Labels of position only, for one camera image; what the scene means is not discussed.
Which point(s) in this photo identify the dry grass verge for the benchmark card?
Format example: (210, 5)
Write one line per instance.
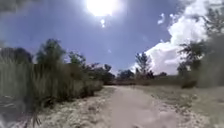
(73, 113)

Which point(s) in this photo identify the pale dirt path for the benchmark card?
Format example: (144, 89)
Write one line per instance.
(133, 110)

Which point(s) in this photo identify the row of trees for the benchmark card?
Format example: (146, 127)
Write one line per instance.
(83, 66)

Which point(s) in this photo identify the dry grass field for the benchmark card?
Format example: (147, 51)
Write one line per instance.
(200, 100)

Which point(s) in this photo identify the tall reed thicket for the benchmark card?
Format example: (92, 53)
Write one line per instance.
(43, 81)

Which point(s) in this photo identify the leafy trees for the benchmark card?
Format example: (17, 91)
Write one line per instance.
(203, 60)

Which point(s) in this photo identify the tall tree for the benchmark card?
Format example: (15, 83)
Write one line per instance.
(143, 63)

